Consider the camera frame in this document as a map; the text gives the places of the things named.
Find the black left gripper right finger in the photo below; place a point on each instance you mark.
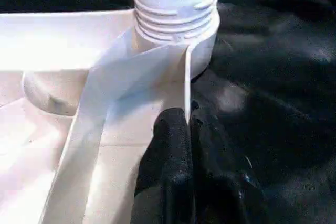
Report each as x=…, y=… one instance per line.
x=223, y=182

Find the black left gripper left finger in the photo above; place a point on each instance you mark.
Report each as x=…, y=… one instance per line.
x=170, y=169

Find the white plastic table top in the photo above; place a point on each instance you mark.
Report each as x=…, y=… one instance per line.
x=65, y=129

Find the black plastic mat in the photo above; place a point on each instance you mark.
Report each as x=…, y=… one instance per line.
x=275, y=90

